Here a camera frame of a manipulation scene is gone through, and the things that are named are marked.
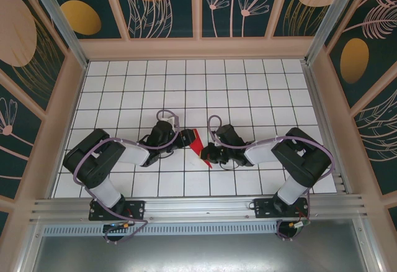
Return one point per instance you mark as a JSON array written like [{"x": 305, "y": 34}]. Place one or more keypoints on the long aluminium mounting rail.
[{"x": 198, "y": 206}]

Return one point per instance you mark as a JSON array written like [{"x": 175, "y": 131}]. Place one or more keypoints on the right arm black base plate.
[{"x": 263, "y": 208}]

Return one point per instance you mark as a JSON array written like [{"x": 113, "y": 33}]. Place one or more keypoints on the grey metal sheet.
[{"x": 198, "y": 253}]

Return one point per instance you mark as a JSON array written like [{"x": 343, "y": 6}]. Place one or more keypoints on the small controller board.
[
  {"x": 116, "y": 224},
  {"x": 299, "y": 223}
]

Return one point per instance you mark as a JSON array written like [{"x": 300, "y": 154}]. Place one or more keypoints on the aluminium corner post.
[
  {"x": 63, "y": 26},
  {"x": 328, "y": 20}
]

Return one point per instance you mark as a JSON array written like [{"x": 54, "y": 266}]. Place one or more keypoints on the aluminium side rail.
[{"x": 326, "y": 129}]

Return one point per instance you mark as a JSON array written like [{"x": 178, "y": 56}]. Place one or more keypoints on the red square paper sheet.
[{"x": 196, "y": 147}]

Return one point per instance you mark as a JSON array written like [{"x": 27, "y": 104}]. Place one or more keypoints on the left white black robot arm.
[{"x": 93, "y": 163}]

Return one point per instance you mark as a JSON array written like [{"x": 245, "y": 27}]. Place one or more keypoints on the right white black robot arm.
[{"x": 301, "y": 163}]

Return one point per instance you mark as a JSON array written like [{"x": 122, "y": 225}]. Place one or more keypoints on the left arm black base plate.
[{"x": 136, "y": 210}]

